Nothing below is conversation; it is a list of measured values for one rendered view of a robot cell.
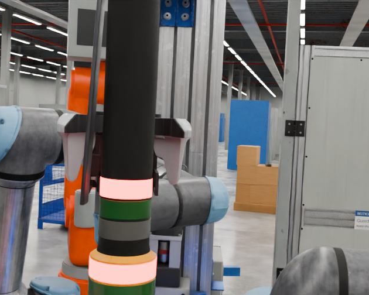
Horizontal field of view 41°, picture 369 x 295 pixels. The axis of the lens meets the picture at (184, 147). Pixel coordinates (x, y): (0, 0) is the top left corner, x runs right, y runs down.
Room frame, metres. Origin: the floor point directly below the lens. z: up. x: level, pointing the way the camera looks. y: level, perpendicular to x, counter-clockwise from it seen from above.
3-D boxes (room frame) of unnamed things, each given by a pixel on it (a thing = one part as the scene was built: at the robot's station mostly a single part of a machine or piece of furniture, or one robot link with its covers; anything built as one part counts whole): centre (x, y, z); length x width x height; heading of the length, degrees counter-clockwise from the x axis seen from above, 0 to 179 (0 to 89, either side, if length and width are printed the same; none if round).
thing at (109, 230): (0.32, 0.04, 1.59); 0.03 x 0.03 x 0.01
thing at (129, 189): (0.32, 0.04, 1.61); 0.03 x 0.03 x 0.01
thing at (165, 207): (0.70, 0.07, 1.53); 0.11 x 0.08 x 0.11; 129
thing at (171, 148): (0.44, 0.01, 1.63); 0.09 x 0.03 x 0.06; 29
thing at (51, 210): (7.65, 1.51, 0.49); 1.27 x 0.88 x 0.98; 167
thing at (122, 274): (0.32, 0.04, 1.56); 0.04 x 0.04 x 0.01
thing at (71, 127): (0.43, 0.10, 1.63); 0.09 x 0.03 x 0.06; 165
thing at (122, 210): (0.32, 0.04, 1.60); 0.03 x 0.03 x 0.01
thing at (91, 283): (0.32, 0.04, 1.55); 0.04 x 0.04 x 0.01
